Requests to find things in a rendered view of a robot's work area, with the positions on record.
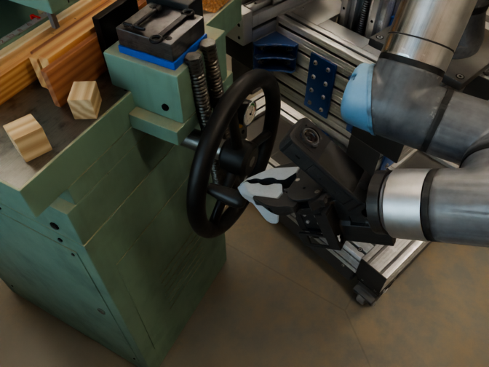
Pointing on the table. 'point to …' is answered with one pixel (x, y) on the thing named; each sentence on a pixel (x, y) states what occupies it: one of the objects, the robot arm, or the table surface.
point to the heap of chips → (213, 5)
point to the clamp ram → (114, 18)
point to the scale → (22, 28)
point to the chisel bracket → (45, 4)
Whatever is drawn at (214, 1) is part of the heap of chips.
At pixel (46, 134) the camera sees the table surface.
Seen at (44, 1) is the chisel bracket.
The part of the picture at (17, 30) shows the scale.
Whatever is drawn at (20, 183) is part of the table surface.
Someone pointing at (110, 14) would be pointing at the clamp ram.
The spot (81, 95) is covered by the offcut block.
